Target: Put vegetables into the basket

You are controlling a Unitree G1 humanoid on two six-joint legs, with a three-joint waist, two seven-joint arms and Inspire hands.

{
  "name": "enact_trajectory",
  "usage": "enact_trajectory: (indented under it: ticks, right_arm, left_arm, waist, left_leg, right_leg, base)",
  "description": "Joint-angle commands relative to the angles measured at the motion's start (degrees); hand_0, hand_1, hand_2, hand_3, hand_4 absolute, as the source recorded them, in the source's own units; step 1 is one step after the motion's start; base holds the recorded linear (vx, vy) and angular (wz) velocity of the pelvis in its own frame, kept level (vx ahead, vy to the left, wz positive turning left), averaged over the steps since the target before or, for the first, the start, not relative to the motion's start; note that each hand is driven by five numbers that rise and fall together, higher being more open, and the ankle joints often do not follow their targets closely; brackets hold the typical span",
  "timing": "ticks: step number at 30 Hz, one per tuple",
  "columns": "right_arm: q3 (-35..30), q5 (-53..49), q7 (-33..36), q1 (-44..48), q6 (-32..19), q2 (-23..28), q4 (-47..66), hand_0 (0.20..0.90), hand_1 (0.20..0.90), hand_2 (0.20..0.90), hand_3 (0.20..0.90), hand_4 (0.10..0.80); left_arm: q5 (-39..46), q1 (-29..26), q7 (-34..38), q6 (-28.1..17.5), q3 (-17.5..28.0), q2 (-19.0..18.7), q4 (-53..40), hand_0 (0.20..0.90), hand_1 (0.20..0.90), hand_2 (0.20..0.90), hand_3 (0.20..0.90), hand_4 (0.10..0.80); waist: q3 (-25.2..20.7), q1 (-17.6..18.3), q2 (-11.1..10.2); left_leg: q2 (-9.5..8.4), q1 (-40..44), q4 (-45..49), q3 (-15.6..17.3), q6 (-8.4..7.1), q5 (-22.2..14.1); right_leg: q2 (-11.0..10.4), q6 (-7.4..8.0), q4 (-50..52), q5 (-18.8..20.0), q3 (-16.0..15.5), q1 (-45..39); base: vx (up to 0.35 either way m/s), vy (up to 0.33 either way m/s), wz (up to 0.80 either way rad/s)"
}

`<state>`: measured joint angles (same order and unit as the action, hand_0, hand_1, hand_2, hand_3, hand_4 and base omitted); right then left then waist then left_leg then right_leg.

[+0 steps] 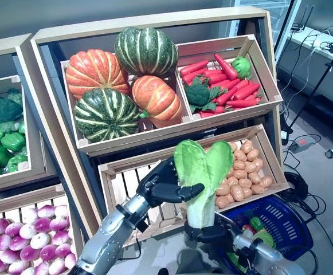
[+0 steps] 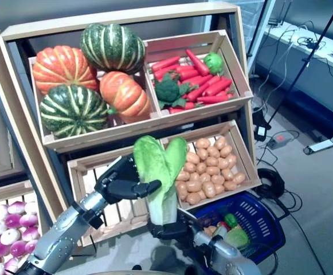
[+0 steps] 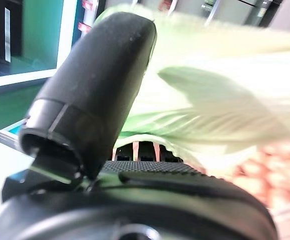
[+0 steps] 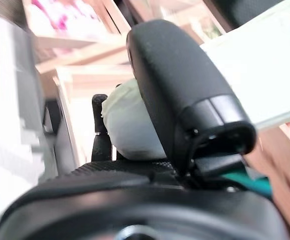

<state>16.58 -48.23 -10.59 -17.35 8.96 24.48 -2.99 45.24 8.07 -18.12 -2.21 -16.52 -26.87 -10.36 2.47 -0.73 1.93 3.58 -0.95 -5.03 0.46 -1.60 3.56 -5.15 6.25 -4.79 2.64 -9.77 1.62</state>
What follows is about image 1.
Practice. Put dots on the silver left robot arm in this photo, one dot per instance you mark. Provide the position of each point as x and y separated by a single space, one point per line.
106 237

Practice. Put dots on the wooden display shelf frame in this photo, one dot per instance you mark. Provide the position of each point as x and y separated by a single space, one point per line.
154 21
0 47

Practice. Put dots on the round orange ribbed pumpkin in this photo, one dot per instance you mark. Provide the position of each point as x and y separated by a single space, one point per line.
96 73

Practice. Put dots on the green striped pumpkin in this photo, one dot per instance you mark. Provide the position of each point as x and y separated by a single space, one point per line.
146 51
106 114

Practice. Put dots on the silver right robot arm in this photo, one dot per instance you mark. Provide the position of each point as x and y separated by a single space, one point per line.
272 257

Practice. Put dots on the dark green broccoli head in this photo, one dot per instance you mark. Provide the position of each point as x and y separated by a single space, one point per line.
15 96
2 110

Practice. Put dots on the dark green leafy broccoli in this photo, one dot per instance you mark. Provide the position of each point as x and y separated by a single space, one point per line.
197 94

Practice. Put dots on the tan potato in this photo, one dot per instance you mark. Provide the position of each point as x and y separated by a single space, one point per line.
258 189
246 146
237 192
266 181
252 155
234 147

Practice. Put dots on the purple white turnip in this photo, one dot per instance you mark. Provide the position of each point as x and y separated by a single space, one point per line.
30 216
63 250
48 252
61 211
0 226
42 225
14 230
28 231
61 237
59 224
46 211
40 241

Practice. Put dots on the white counter table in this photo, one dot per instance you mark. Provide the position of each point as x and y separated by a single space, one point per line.
306 63

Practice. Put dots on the black five-finger right hand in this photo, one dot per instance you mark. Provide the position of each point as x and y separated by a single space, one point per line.
217 233

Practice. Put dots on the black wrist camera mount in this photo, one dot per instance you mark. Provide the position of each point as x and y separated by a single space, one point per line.
249 249
140 222

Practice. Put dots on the black tripod stand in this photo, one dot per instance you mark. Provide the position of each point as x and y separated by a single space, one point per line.
318 86

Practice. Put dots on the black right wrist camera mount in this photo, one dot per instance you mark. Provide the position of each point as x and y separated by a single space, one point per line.
249 249

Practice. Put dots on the blue plastic shopping basket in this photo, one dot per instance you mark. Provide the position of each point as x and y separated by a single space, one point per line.
289 223

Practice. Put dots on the grey power strip red switch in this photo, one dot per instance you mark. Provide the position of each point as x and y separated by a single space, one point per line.
301 145

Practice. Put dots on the glass door display fridge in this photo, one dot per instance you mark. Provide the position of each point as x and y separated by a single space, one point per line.
275 17

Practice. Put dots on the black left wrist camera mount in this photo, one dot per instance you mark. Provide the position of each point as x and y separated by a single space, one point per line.
140 222

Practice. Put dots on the light wooden slat crate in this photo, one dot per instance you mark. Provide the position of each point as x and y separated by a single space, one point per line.
35 143
259 61
20 200
106 186
275 172
154 132

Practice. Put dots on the red bell pepper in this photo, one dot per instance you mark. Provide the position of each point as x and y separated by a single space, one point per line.
248 228

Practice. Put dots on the black router with antennas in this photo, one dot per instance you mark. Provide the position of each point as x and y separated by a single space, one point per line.
296 27

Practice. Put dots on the oblong orange pumpkin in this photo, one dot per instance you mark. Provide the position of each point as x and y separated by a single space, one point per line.
157 100

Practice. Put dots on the black five-finger left hand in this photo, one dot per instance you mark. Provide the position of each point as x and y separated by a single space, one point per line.
157 186

